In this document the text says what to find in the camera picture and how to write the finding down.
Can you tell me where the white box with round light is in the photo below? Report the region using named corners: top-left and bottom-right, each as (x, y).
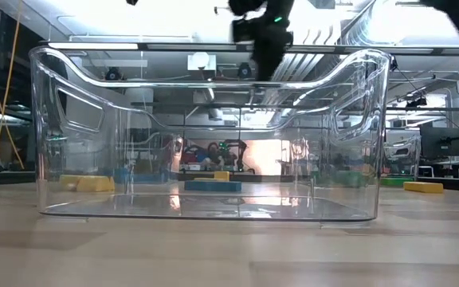
top-left (186, 52), bottom-right (217, 72)

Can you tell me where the long green wooden block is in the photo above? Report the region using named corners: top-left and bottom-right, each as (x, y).
top-left (379, 176), bottom-right (415, 188)

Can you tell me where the person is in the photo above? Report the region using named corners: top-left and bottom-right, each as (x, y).
top-left (205, 141), bottom-right (225, 168)

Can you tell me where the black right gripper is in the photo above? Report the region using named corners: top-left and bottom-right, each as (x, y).
top-left (229, 0), bottom-right (294, 81)

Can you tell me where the yellow cable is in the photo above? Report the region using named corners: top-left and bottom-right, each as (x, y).
top-left (0, 0), bottom-right (26, 171)

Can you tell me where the small yellow wooden block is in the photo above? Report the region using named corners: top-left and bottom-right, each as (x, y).
top-left (76, 175), bottom-right (116, 193)
top-left (58, 174), bottom-right (81, 192)

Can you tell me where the black round ceiling fixture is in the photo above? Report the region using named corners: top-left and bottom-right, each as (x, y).
top-left (236, 61), bottom-right (253, 80)
top-left (104, 65), bottom-right (126, 83)

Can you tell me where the red background object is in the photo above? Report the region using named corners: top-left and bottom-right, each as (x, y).
top-left (181, 146), bottom-right (206, 164)

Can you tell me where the yellow sponge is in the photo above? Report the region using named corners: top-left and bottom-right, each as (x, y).
top-left (403, 181), bottom-right (445, 195)

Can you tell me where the black background monitor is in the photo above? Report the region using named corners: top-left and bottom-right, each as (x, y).
top-left (419, 126), bottom-right (459, 158)

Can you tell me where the long blue wooden block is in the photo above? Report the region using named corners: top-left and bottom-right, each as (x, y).
top-left (113, 168), bottom-right (171, 185)

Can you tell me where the clear plastic bin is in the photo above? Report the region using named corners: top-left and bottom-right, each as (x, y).
top-left (29, 45), bottom-right (392, 223)
top-left (124, 131), bottom-right (185, 183)
top-left (383, 135), bottom-right (422, 180)

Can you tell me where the black rail camera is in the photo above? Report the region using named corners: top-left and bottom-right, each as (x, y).
top-left (405, 96), bottom-right (428, 108)

